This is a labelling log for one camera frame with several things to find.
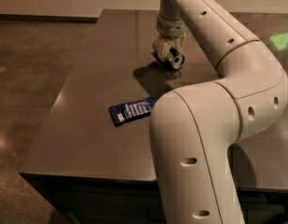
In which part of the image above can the blue silver redbull can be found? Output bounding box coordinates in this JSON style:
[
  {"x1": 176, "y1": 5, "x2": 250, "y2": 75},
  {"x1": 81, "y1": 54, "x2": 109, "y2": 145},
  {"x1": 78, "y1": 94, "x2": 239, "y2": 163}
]
[{"x1": 151, "y1": 40, "x2": 185, "y2": 70}]

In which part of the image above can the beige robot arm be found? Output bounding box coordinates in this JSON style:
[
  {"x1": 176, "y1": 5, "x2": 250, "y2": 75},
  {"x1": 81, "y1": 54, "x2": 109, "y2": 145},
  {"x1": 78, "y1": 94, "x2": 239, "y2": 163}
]
[{"x1": 150, "y1": 0, "x2": 288, "y2": 224}]

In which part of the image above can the blue snack wrapper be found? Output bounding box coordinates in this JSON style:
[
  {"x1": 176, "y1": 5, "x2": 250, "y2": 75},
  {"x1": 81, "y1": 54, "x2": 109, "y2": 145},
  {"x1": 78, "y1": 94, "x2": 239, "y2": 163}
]
[{"x1": 109, "y1": 97, "x2": 156, "y2": 126}]

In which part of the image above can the dark cabinet drawer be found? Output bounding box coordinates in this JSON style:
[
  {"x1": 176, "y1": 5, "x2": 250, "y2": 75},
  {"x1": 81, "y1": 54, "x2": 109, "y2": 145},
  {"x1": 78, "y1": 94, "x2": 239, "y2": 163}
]
[{"x1": 52, "y1": 190, "x2": 166, "y2": 224}]

